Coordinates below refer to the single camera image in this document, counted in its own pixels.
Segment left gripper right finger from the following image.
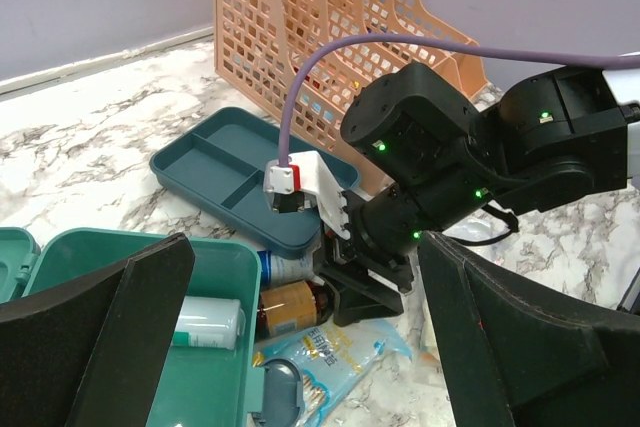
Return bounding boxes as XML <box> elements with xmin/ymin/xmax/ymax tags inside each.
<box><xmin>418</xmin><ymin>234</ymin><xmax>639</xmax><ymax>426</ymax></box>

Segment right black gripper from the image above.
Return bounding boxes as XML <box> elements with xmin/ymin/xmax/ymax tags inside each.
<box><xmin>319</xmin><ymin>189</ymin><xmax>425</xmax><ymax>327</ymax></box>

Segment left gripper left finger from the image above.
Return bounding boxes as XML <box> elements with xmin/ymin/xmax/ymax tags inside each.
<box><xmin>1</xmin><ymin>234</ymin><xmax>195</xmax><ymax>426</ymax></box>

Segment brown bottle orange cap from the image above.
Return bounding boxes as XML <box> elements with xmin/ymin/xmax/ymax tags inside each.
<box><xmin>255</xmin><ymin>280</ymin><xmax>335</xmax><ymax>341</ymax></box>

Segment white bottle blue cap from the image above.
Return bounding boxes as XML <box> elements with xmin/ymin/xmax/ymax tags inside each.
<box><xmin>257</xmin><ymin>250</ymin><xmax>319</xmax><ymax>290</ymax></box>

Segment small white grey-cap bottle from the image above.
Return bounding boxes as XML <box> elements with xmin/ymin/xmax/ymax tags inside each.
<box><xmin>171</xmin><ymin>296</ymin><xmax>246</xmax><ymax>350</ymax></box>

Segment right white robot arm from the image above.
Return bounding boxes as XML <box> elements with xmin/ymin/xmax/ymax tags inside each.
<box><xmin>317</xmin><ymin>62</ymin><xmax>639</xmax><ymax>326</ymax></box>

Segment teal medicine kit box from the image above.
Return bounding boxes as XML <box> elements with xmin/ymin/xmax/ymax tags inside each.
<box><xmin>0</xmin><ymin>226</ymin><xmax>306</xmax><ymax>427</ymax></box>

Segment blue cotton swab packet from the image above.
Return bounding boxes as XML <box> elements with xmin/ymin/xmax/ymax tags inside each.
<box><xmin>253</xmin><ymin>319</ymin><xmax>412</xmax><ymax>426</ymax></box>

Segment dark blue divided tray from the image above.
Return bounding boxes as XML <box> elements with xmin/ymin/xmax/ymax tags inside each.
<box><xmin>148</xmin><ymin>106</ymin><xmax>362</xmax><ymax>258</ymax></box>

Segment peach file organizer rack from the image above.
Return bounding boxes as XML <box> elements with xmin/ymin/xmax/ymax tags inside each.
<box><xmin>215</xmin><ymin>0</ymin><xmax>488</xmax><ymax>194</ymax></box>

